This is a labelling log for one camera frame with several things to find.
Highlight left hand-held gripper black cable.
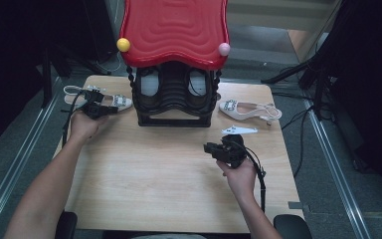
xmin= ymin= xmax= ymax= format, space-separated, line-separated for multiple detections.
xmin=61 ymin=93 xmax=88 ymax=147

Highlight person's left hand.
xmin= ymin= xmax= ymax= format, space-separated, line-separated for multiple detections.
xmin=69 ymin=110 xmax=109 ymax=144

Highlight black curtain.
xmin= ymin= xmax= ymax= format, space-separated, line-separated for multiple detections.
xmin=317 ymin=0 xmax=382 ymax=200
xmin=0 ymin=0 xmax=113 ymax=157

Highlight hand-held gripper black cable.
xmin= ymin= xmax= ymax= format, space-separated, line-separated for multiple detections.
xmin=235 ymin=140 xmax=268 ymax=213
xmin=61 ymin=93 xmax=88 ymax=147

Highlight black leather shoe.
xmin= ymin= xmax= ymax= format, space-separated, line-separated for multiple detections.
xmin=134 ymin=66 xmax=163 ymax=109
xmin=185 ymin=66 xmax=213 ymax=108

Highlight red and black shoe rack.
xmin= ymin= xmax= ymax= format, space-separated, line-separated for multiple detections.
xmin=116 ymin=0 xmax=232 ymax=128

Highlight black floor cable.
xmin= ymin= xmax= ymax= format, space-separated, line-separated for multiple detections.
xmin=280 ymin=106 xmax=312 ymax=178

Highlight right hand-held gripper black cable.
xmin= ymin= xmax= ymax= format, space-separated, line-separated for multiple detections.
xmin=235 ymin=140 xmax=268 ymax=213

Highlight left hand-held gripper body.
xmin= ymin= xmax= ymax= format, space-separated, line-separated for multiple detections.
xmin=80 ymin=85 xmax=109 ymax=120

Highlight black tripod stand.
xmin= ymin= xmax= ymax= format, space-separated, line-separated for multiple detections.
xmin=261 ymin=49 xmax=332 ymax=120

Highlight white slingback heel shoe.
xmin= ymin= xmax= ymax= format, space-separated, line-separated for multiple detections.
xmin=63 ymin=85 xmax=133 ymax=113
xmin=218 ymin=99 xmax=283 ymax=126

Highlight metal floor rail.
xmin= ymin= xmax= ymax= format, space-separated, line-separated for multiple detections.
xmin=0 ymin=76 xmax=63 ymax=239
xmin=302 ymin=99 xmax=372 ymax=239

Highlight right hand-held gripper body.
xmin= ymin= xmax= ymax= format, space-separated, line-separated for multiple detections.
xmin=216 ymin=124 xmax=259 ymax=169

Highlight person's right hand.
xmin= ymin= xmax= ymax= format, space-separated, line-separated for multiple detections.
xmin=215 ymin=158 xmax=259 ymax=200

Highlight black metal stand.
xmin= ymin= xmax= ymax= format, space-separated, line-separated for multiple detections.
xmin=41 ymin=43 xmax=112 ymax=109

